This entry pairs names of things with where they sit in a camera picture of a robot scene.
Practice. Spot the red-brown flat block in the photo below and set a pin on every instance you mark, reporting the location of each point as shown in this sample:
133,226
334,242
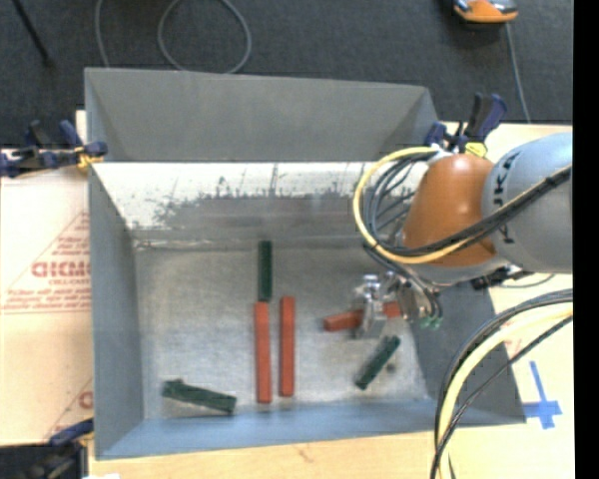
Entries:
287,347
263,352
340,321

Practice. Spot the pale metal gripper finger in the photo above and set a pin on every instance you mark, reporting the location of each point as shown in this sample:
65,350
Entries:
372,325
369,290

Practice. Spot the grey metal bin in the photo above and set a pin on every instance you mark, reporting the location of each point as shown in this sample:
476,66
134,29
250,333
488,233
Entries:
204,292

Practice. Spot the brown cardboard board red print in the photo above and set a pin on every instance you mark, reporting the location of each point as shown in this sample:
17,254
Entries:
40,327

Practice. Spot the black cylinder on white bracket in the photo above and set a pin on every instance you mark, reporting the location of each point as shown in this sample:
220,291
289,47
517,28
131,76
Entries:
489,280

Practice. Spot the dark green flat block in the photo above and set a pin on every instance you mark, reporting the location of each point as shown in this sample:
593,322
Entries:
264,272
378,362
199,397

